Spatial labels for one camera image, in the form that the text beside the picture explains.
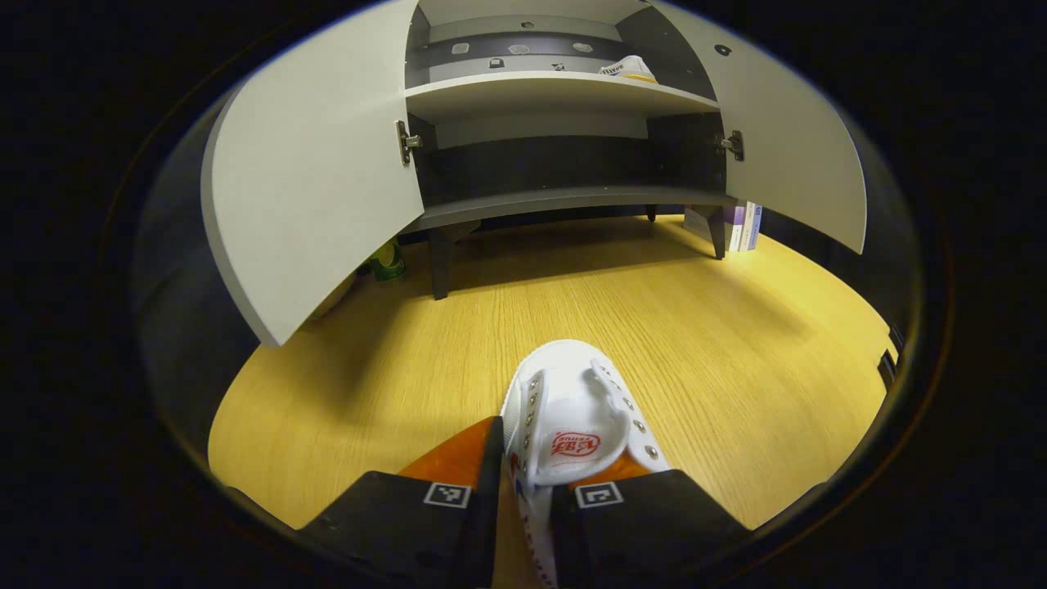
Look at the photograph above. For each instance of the purple book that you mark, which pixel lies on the purple book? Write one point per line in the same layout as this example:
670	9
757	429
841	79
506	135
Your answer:
736	227

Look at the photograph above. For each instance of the white canvas shoe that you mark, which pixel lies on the white canvas shoe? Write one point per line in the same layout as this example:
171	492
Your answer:
634	69
572	393

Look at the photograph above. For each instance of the white shoe cabinet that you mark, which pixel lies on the white shoe cabinet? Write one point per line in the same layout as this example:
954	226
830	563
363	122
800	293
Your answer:
556	94

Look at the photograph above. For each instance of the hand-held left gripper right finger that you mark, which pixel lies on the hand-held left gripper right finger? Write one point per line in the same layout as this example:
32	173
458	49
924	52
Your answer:
646	523

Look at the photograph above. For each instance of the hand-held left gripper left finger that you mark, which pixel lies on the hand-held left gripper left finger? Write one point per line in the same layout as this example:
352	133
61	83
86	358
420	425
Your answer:
492	466

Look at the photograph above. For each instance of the white shoe cabinet door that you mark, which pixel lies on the white shoe cabinet door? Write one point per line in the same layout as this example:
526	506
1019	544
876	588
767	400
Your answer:
793	155
311	180

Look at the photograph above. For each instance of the metal door hinge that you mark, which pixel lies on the metal door hinge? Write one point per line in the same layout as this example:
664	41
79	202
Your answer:
734	145
406	142

